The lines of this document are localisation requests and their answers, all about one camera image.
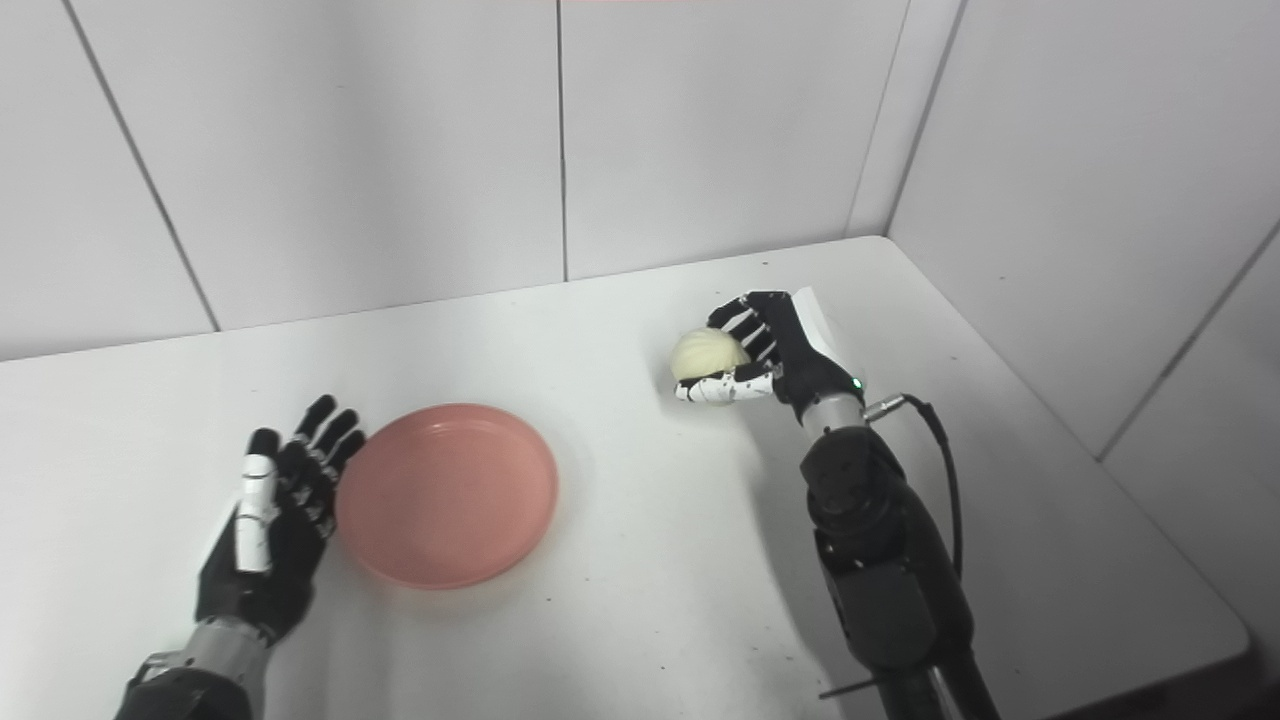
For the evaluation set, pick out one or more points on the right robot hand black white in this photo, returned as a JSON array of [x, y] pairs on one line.
[[780, 350]]

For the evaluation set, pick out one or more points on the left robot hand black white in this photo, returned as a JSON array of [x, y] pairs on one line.
[[270, 530]]

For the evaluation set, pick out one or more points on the cream steamed bun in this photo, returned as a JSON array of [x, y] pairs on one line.
[[708, 355]]

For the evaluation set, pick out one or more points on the pink round plate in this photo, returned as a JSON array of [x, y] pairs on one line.
[[446, 495]]

